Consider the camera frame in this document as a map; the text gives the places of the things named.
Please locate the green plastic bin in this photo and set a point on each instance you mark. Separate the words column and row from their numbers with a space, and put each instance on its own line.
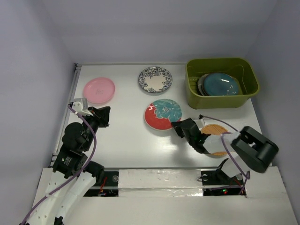
column 237, row 68

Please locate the blue floral white plate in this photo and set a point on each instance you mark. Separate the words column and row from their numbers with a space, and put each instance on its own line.
column 155, row 79

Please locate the grey reindeer plate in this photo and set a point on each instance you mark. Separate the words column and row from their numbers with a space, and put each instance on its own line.
column 199, row 85

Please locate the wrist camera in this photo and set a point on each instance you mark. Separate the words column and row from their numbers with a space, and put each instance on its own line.
column 80, row 105
column 200, row 123

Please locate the silver foil covered bar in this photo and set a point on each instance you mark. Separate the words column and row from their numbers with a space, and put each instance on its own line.
column 159, row 183

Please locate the pink plastic plate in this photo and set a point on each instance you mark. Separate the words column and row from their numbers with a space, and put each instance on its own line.
column 99, row 90

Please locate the aluminium table edge rail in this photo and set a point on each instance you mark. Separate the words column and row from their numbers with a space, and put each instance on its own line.
column 66, row 113

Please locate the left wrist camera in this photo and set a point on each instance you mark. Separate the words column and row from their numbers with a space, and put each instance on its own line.
column 80, row 105

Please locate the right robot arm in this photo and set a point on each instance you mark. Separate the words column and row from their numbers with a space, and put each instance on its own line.
column 247, row 150

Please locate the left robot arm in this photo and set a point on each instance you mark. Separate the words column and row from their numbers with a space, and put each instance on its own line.
column 73, row 172

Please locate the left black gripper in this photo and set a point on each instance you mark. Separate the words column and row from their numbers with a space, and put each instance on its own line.
column 102, row 114

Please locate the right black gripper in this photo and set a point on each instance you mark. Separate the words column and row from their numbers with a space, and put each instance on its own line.
column 178, row 128

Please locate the orange woven round plate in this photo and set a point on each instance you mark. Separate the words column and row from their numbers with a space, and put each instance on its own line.
column 215, row 129

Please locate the dark teal glazed plate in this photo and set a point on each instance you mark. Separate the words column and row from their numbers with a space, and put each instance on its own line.
column 220, row 84

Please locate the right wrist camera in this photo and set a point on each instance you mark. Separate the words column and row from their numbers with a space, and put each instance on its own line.
column 200, row 123

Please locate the red teal flower plate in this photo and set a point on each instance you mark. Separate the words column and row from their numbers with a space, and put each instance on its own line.
column 161, row 113

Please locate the mint green flower plate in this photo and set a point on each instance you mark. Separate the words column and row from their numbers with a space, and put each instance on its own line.
column 202, row 84

